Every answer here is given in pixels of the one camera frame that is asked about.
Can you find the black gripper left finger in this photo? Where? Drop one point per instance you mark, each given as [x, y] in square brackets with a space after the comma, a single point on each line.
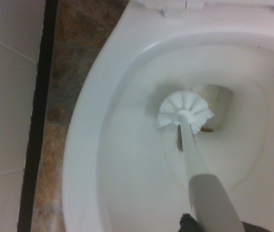
[191, 224]

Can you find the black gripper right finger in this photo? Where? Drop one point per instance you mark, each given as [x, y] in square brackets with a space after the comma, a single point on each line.
[255, 227]

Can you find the white toilet bowl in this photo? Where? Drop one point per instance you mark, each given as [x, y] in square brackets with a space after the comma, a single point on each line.
[127, 169]

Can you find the black wall baseboard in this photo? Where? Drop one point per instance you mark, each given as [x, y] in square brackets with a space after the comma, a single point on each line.
[37, 120]

